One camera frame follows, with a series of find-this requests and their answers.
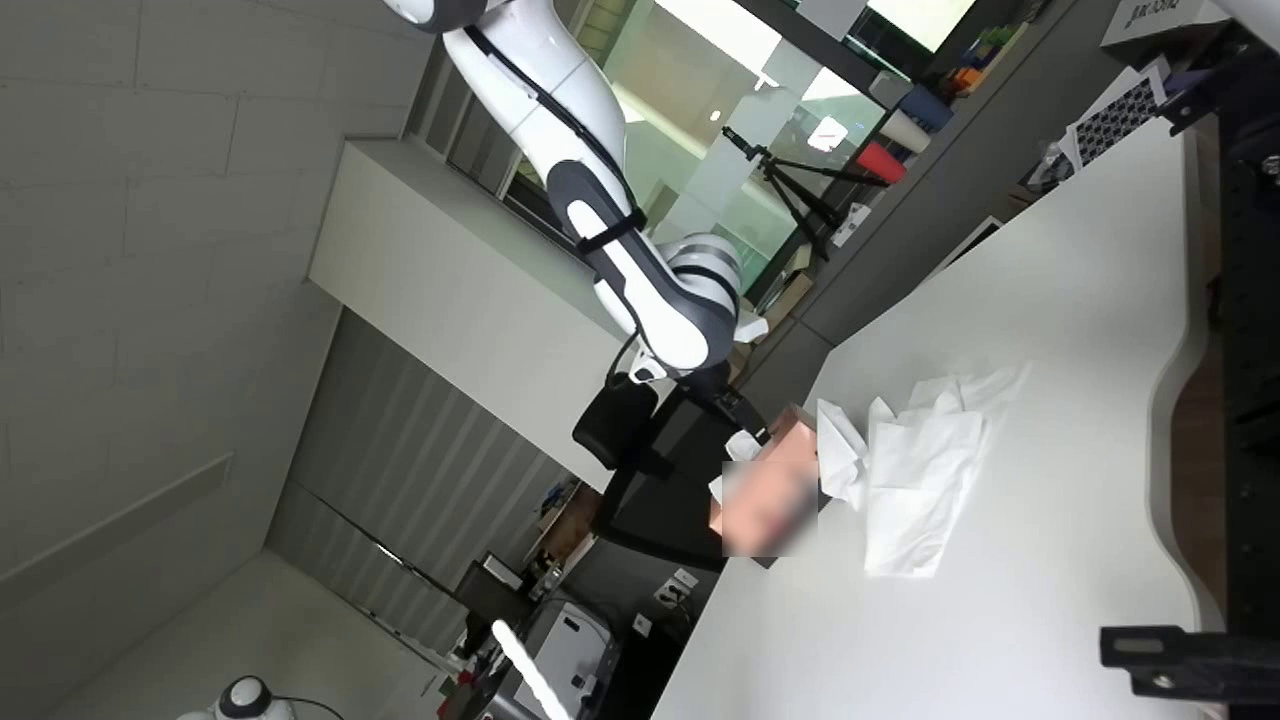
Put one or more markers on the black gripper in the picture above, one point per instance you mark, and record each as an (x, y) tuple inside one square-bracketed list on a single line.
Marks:
[(704, 397)]

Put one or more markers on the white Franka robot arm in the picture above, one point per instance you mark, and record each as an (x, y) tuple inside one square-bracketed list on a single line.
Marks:
[(587, 174)]

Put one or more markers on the pink tissue box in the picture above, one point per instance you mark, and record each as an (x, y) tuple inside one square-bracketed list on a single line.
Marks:
[(773, 498)]

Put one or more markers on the crumpled white tissue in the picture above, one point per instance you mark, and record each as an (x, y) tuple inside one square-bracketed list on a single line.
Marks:
[(843, 454)]

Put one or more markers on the large loose white tissue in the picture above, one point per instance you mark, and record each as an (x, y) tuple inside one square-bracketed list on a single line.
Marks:
[(925, 485)]

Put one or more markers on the white perforated box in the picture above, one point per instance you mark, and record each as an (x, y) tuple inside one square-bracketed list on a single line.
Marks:
[(1115, 118)]

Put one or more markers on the grey box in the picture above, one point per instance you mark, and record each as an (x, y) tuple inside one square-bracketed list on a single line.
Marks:
[(1163, 26)]

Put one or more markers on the black office chair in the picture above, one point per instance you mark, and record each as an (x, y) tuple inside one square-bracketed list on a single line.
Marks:
[(660, 485)]

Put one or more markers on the white counter cabinet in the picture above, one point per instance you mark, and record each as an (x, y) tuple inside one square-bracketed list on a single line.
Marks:
[(461, 284)]

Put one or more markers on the white grey machine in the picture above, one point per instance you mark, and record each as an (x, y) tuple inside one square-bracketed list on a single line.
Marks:
[(569, 656)]

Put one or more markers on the red container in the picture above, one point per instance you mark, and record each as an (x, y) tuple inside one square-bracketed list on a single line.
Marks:
[(880, 161)]

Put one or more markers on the white light bar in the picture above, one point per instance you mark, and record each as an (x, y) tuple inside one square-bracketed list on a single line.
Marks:
[(524, 665)]

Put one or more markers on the orange object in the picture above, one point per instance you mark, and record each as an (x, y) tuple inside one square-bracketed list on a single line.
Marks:
[(967, 81)]

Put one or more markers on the bright monitor screen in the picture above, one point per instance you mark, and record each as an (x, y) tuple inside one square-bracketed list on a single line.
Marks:
[(921, 17)]

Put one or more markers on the white round lamp head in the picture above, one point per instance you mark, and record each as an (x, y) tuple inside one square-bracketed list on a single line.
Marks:
[(244, 698)]

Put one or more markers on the black camera tripod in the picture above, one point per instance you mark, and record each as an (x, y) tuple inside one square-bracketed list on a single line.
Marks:
[(796, 195)]

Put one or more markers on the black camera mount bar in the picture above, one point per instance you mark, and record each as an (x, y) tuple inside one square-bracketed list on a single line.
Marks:
[(1193, 663)]

